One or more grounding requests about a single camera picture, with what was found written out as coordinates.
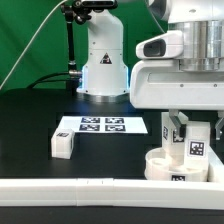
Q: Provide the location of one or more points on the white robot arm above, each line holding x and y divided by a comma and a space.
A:
181, 68

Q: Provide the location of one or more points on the white marker sheet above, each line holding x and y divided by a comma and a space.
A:
96, 124

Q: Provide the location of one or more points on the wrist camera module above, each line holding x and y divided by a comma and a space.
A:
165, 46

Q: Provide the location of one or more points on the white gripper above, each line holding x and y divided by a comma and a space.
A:
160, 84

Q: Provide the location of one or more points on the white L-shaped obstacle frame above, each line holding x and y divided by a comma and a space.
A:
117, 192

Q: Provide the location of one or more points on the white round stool seat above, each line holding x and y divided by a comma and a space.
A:
161, 167

